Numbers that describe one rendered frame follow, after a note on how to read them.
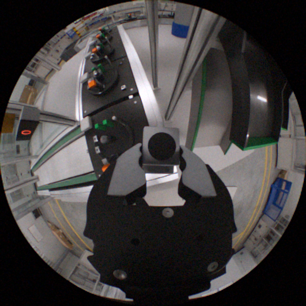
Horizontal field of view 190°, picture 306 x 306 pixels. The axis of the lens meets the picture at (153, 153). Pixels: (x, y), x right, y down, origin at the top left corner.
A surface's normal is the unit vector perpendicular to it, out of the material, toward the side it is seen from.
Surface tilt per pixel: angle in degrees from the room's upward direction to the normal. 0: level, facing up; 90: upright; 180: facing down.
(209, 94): 45
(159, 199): 0
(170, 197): 0
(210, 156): 0
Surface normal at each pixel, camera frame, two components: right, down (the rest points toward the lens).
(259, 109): 0.01, 0.50
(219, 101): 0.05, 0.77
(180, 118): -0.04, 0.09
